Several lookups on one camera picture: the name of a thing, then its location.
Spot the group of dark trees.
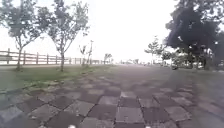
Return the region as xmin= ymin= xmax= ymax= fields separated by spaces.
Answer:
xmin=164 ymin=0 xmax=224 ymax=71

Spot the leafy tree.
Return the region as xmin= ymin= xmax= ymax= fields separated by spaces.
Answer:
xmin=0 ymin=0 xmax=45 ymax=72
xmin=37 ymin=0 xmax=91 ymax=73

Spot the small thin tree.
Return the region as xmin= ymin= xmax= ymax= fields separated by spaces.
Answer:
xmin=79 ymin=39 xmax=95 ymax=68
xmin=102 ymin=52 xmax=114 ymax=65

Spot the grass strip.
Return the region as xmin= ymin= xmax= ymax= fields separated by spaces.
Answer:
xmin=0 ymin=64 xmax=115 ymax=93

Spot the checkered stone paved path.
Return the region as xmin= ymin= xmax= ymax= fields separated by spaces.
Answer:
xmin=0 ymin=64 xmax=224 ymax=128

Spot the conifer tree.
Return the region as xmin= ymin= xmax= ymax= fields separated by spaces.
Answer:
xmin=144 ymin=35 xmax=165 ymax=66

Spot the wooden rail fence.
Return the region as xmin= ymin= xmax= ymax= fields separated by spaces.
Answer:
xmin=0 ymin=48 xmax=108 ymax=66

